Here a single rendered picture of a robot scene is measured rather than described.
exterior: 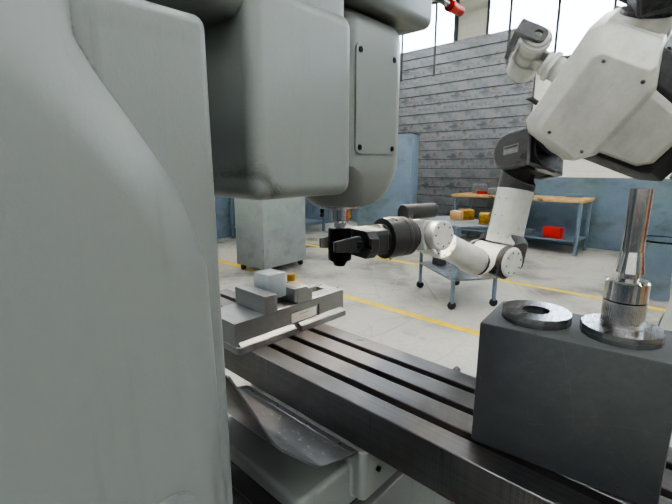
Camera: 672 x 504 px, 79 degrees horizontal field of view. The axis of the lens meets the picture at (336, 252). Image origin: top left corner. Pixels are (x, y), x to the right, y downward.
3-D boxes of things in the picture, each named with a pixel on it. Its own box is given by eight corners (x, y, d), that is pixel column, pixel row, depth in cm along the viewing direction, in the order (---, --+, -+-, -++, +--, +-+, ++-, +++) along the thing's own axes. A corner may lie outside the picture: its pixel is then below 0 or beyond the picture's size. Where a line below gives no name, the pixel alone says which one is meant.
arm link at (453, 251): (393, 239, 97) (430, 258, 104) (419, 242, 90) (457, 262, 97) (401, 214, 98) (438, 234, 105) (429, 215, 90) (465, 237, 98)
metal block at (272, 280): (271, 290, 105) (270, 267, 104) (286, 295, 101) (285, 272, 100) (254, 295, 101) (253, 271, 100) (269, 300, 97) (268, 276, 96)
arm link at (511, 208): (488, 268, 118) (505, 191, 115) (528, 279, 107) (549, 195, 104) (460, 265, 112) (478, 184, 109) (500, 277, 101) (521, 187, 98)
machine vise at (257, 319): (310, 302, 123) (310, 266, 120) (347, 314, 112) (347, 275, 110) (203, 336, 98) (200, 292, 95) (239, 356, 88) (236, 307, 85)
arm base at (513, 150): (537, 192, 112) (527, 156, 116) (581, 168, 102) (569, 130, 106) (497, 182, 105) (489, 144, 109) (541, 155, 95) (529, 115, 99)
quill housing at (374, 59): (333, 199, 94) (332, 49, 88) (409, 204, 81) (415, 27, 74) (267, 204, 81) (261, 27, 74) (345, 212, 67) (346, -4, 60)
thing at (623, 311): (627, 319, 54) (633, 282, 53) (653, 333, 50) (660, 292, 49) (591, 318, 55) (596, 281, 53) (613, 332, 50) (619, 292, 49)
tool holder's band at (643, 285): (633, 282, 53) (634, 274, 53) (660, 292, 49) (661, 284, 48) (596, 281, 53) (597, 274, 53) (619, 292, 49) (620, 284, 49)
